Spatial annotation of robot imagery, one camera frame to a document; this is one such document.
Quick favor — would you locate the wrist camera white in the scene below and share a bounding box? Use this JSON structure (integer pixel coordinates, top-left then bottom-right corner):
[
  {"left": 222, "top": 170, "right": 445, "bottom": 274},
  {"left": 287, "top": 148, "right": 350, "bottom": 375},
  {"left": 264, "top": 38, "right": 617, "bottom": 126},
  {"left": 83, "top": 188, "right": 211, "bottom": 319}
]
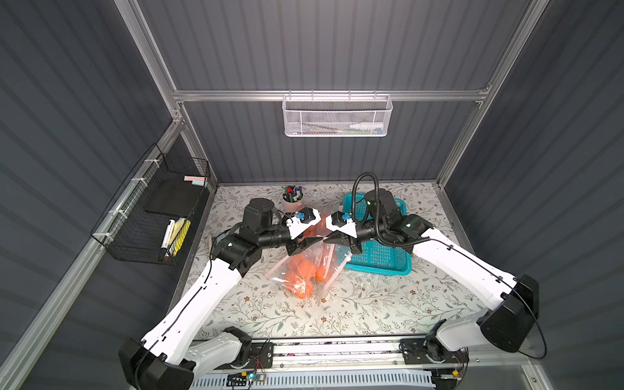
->
[
  {"left": 325, "top": 211, "right": 358, "bottom": 238},
  {"left": 285, "top": 207, "right": 321, "bottom": 240}
]

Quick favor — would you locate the white wire mesh basket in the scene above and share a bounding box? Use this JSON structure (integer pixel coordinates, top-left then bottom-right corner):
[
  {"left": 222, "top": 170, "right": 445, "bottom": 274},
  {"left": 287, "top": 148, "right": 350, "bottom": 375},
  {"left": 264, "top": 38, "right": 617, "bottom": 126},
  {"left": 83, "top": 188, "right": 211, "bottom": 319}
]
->
[{"left": 282, "top": 94, "right": 393, "bottom": 138}]

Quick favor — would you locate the black wire wall basket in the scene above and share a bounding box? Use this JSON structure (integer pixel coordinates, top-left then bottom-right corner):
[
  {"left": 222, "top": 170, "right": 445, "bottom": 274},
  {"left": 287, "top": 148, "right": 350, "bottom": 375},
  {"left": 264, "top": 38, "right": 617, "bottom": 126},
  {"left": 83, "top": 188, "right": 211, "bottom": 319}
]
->
[{"left": 91, "top": 145, "right": 211, "bottom": 266}]

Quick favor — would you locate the teal plastic basket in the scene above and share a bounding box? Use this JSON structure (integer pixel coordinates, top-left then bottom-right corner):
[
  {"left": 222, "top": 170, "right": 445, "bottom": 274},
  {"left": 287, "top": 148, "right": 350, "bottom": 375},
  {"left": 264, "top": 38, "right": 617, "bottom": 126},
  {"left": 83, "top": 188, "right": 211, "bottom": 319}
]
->
[{"left": 336, "top": 193, "right": 412, "bottom": 276}]

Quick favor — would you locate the black notebook in basket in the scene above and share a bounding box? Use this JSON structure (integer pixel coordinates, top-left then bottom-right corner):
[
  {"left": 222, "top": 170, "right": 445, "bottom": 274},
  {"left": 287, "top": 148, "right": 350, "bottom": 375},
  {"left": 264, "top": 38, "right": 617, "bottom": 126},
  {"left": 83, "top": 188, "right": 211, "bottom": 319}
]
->
[{"left": 144, "top": 180, "right": 204, "bottom": 217}]

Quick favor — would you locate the orange in bag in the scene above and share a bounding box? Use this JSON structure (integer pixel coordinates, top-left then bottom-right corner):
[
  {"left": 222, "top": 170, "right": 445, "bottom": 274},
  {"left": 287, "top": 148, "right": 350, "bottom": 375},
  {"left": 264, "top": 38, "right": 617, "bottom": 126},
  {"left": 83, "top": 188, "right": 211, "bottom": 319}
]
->
[
  {"left": 291, "top": 277, "right": 315, "bottom": 299},
  {"left": 291, "top": 258, "right": 318, "bottom": 280}
]

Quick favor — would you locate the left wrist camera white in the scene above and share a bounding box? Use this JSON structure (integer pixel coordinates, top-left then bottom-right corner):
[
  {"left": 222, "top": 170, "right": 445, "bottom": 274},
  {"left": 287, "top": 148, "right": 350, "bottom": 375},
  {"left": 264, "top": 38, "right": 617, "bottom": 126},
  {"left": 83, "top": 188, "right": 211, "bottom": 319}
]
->
[{"left": 285, "top": 207, "right": 321, "bottom": 240}]

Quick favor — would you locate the pink pen cup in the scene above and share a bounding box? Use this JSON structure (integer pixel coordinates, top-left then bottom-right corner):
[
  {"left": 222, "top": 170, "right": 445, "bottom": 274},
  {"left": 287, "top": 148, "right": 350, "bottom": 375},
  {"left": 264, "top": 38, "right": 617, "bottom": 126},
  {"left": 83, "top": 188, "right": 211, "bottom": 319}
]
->
[{"left": 282, "top": 185, "right": 304, "bottom": 213}]

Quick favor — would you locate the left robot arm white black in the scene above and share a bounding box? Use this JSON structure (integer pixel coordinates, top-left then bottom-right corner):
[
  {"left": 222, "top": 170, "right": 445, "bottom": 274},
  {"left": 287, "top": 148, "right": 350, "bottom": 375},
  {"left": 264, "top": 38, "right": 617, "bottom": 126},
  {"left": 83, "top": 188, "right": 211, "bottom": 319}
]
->
[{"left": 119, "top": 198, "right": 322, "bottom": 389}]

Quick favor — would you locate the yellow item in black basket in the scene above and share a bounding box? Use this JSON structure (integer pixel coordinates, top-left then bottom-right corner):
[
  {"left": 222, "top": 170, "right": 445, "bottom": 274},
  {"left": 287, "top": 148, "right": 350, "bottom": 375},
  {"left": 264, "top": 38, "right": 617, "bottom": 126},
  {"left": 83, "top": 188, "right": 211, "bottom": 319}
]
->
[{"left": 167, "top": 218, "right": 191, "bottom": 258}]

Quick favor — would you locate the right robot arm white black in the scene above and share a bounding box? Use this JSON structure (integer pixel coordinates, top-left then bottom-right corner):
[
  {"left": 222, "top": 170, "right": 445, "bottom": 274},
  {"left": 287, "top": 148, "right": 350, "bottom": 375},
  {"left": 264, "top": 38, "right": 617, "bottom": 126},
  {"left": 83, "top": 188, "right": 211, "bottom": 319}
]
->
[{"left": 325, "top": 172, "right": 541, "bottom": 363}]

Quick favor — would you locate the clear zip-top bag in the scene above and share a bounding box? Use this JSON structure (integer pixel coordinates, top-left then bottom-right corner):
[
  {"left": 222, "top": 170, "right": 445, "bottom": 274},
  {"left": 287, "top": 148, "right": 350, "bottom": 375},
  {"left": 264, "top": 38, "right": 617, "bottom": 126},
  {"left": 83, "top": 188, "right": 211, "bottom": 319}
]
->
[{"left": 265, "top": 241, "right": 352, "bottom": 301}]

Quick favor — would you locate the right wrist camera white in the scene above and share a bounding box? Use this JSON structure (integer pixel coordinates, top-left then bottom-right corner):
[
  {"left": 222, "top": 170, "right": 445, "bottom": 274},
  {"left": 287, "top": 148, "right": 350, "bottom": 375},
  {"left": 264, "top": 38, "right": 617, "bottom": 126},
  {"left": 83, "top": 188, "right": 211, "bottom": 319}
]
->
[{"left": 325, "top": 211, "right": 358, "bottom": 238}]

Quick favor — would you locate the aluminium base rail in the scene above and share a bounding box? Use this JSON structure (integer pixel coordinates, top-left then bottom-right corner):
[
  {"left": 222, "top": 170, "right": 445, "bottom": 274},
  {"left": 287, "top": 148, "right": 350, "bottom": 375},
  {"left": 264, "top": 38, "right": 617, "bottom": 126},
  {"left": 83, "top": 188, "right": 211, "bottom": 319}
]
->
[{"left": 194, "top": 333, "right": 527, "bottom": 379}]

